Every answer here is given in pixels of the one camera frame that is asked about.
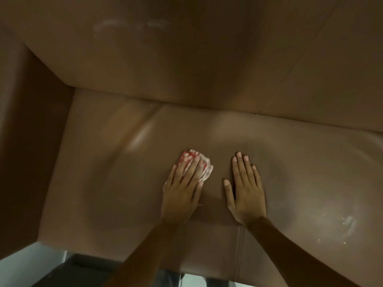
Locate person's right hand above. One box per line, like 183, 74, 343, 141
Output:
223, 151, 267, 228

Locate person's left hand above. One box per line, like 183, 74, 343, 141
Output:
160, 155, 207, 228

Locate red white checkered cloth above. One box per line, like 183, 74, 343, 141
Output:
163, 149, 214, 189

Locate brown leather sofa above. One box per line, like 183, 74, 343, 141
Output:
0, 0, 383, 287

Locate person's right forearm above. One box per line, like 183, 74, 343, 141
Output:
247, 216, 363, 287

